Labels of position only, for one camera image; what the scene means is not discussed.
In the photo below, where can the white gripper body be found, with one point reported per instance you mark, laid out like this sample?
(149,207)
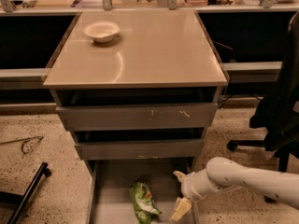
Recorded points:
(188,184)

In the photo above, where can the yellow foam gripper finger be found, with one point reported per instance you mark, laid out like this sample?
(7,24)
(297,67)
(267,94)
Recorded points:
(182,207)
(179,175)

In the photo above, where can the green rice chip bag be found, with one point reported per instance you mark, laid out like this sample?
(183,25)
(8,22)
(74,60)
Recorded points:
(143,203)

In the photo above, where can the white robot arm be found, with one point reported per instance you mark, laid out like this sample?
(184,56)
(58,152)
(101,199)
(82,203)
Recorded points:
(222,174)

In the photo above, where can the grey middle drawer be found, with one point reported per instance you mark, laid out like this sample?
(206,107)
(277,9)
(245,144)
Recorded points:
(139,149)

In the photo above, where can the grey open bottom drawer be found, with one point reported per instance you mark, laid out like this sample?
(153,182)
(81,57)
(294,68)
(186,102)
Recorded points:
(110,202)

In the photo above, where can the grey top drawer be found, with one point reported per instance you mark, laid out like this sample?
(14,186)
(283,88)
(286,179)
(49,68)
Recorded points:
(136,117)

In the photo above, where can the beige counter top cabinet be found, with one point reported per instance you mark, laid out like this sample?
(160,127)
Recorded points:
(156,48)

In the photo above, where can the black office chair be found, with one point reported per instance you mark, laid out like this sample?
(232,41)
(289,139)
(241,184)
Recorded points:
(278,110)

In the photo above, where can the white paper bowl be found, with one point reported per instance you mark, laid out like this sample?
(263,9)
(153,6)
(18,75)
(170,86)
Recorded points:
(101,31)

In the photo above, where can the black chair leg left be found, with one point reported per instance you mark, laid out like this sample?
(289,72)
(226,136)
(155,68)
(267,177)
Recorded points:
(18,201)

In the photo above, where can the metal wire hook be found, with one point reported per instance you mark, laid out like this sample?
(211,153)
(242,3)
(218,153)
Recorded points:
(23,142)

